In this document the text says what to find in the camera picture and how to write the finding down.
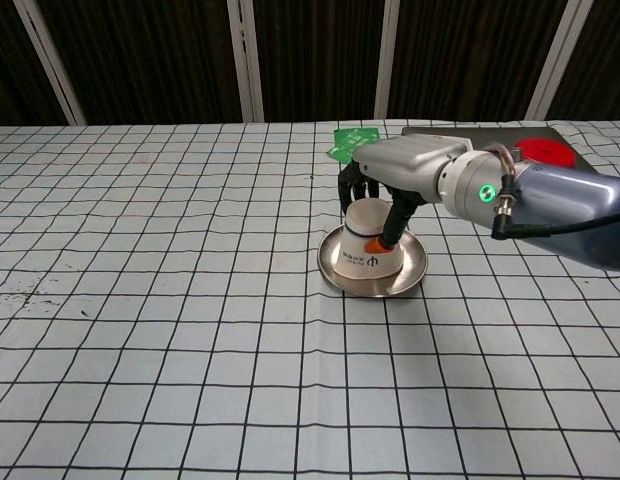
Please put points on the grey closed laptop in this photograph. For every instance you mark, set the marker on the grey closed laptop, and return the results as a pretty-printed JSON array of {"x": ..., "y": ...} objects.
[{"x": 490, "y": 135}]

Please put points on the red round disc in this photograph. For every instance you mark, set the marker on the red round disc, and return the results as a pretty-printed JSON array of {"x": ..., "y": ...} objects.
[{"x": 545, "y": 150}]

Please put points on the white frame post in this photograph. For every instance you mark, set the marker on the white frame post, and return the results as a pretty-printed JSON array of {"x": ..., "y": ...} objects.
[
  {"x": 387, "y": 60},
  {"x": 552, "y": 60},
  {"x": 245, "y": 60},
  {"x": 50, "y": 62}
]

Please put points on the round metal plate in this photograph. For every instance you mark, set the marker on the round metal plate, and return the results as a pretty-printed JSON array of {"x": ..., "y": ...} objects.
[{"x": 412, "y": 265}]

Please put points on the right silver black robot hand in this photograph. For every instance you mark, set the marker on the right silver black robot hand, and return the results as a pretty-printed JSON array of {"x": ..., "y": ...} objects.
[{"x": 410, "y": 165}]

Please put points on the white paper cup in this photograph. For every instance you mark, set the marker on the white paper cup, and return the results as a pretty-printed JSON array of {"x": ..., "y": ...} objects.
[{"x": 362, "y": 250}]

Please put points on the green sachet packet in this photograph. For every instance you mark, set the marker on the green sachet packet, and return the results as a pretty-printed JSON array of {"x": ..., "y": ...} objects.
[
  {"x": 340, "y": 152},
  {"x": 360, "y": 134}
]

